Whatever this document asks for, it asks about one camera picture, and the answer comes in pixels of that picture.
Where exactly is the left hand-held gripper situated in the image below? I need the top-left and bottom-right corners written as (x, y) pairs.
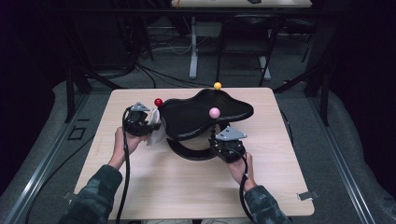
top-left (122, 102), bottom-right (162, 137)

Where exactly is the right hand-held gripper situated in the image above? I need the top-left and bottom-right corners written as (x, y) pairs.
top-left (211, 125), bottom-right (248, 163)

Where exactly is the beige cloth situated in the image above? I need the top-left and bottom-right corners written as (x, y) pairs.
top-left (146, 107), bottom-right (167, 147)

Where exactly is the black tray base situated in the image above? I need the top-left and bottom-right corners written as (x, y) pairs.
top-left (166, 122), bottom-right (233, 161)

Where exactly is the black wavy tray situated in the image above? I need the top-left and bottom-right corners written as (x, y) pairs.
top-left (159, 88), bottom-right (255, 142)

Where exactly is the person's left hand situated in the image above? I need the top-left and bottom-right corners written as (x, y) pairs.
top-left (107, 126), bottom-right (150, 171)

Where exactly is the person's right hand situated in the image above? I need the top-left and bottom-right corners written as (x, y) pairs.
top-left (225, 152), bottom-right (259, 192)

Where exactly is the square floor socket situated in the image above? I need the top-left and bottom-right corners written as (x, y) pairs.
top-left (66, 125), bottom-right (88, 141)

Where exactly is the black metal stand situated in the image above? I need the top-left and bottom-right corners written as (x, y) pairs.
top-left (64, 66), bottom-right (125, 124)
top-left (274, 62), bottom-right (331, 127)

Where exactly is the white table leg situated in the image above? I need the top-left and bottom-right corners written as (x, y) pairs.
top-left (189, 17), bottom-right (200, 79)

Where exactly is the black chair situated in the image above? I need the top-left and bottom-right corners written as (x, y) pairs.
top-left (215, 13), bottom-right (286, 88)

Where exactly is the right hand-held gripper cable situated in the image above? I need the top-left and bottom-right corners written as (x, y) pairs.
top-left (237, 152), bottom-right (258, 224)

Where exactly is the hand-held gripper cable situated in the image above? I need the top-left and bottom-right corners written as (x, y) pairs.
top-left (115, 106), bottom-right (131, 224)
top-left (237, 152), bottom-right (258, 224)

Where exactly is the left hand-held gripper cable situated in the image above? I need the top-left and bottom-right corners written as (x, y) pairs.
top-left (115, 106), bottom-right (131, 224)

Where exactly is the metal floor rail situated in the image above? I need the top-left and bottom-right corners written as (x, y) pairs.
top-left (306, 92), bottom-right (377, 224)
top-left (3, 92), bottom-right (92, 224)

